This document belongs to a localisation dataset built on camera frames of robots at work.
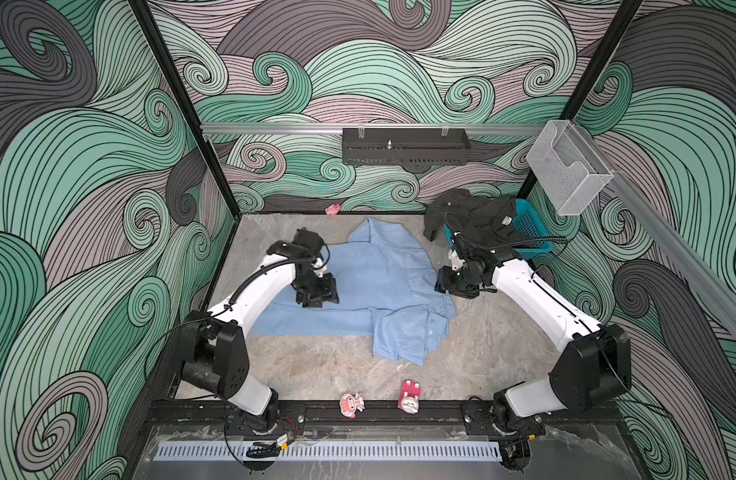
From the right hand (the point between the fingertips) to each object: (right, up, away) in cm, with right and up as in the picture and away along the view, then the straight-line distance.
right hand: (443, 289), depth 83 cm
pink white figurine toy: (-26, -27, -10) cm, 39 cm away
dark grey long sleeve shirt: (+23, +21, +28) cm, 42 cm away
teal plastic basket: (+39, +19, +24) cm, 49 cm away
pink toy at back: (-35, +26, +35) cm, 56 cm away
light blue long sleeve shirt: (-15, -3, +16) cm, 22 cm away
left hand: (-31, -3, -2) cm, 32 cm away
